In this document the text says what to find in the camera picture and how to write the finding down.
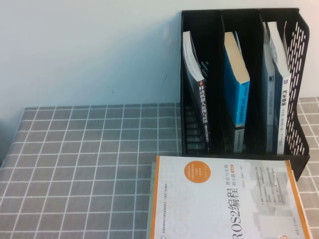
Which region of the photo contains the white orange ROS2 book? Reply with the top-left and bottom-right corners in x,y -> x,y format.
148,155 -> 314,239

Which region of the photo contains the blue book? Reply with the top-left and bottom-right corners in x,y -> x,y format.
223,31 -> 251,130

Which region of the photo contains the grey-blue book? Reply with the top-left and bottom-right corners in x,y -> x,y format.
261,21 -> 276,154

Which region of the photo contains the black perforated book stand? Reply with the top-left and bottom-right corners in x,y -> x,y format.
180,7 -> 311,181

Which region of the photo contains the grey checked tablecloth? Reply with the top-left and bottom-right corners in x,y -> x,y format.
0,97 -> 319,239

